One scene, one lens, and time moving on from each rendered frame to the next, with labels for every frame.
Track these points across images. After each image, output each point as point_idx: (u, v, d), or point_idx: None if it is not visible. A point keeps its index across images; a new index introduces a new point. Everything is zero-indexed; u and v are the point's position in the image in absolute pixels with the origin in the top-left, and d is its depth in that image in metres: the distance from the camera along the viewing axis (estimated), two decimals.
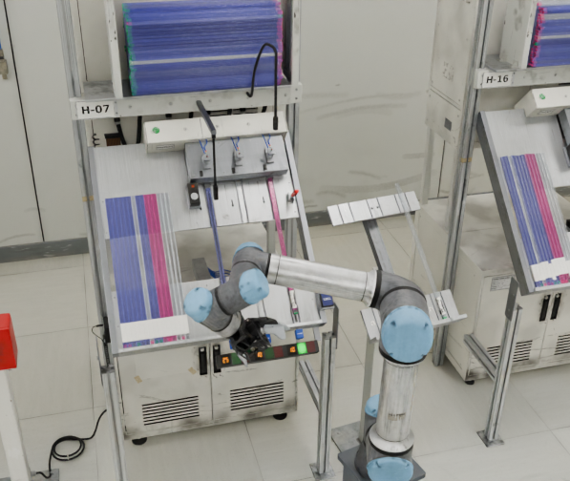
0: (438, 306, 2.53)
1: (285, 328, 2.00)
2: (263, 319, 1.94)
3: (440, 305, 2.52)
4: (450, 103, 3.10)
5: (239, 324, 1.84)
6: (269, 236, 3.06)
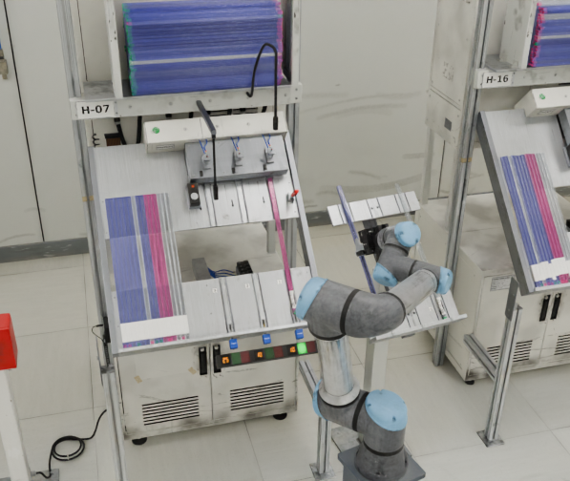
0: (438, 306, 2.53)
1: None
2: (359, 252, 2.42)
3: (440, 305, 2.52)
4: (450, 103, 3.10)
5: (379, 232, 2.31)
6: (269, 236, 3.06)
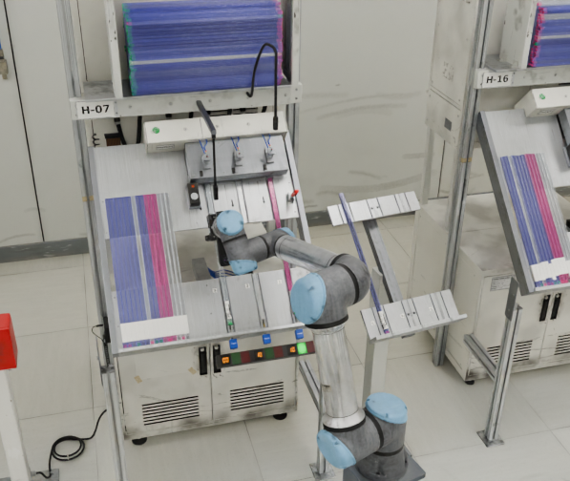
0: (225, 310, 2.46)
1: None
2: (205, 238, 2.44)
3: (227, 309, 2.46)
4: (450, 103, 3.10)
5: (215, 219, 2.32)
6: None
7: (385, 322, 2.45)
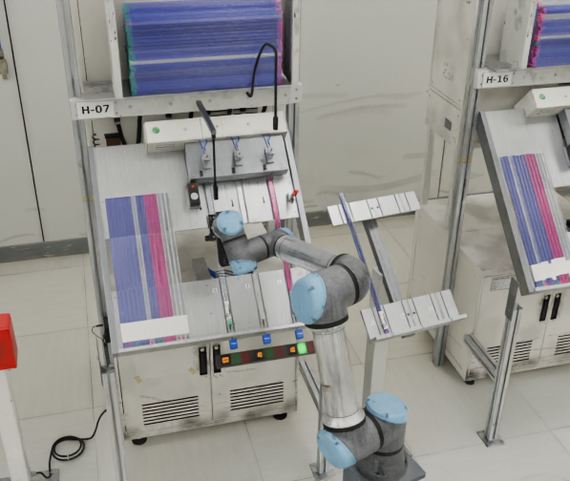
0: (225, 310, 2.46)
1: None
2: (205, 238, 2.44)
3: (226, 310, 2.46)
4: (450, 103, 3.10)
5: (215, 219, 2.32)
6: None
7: (385, 322, 2.45)
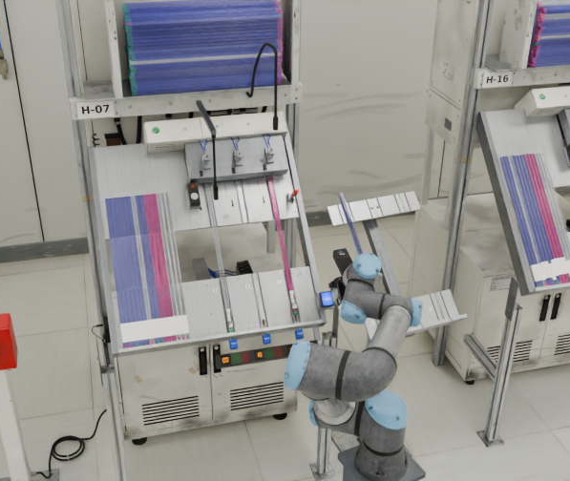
0: (227, 319, 2.45)
1: None
2: None
3: (228, 318, 2.45)
4: (450, 103, 3.10)
5: None
6: (269, 236, 3.06)
7: None
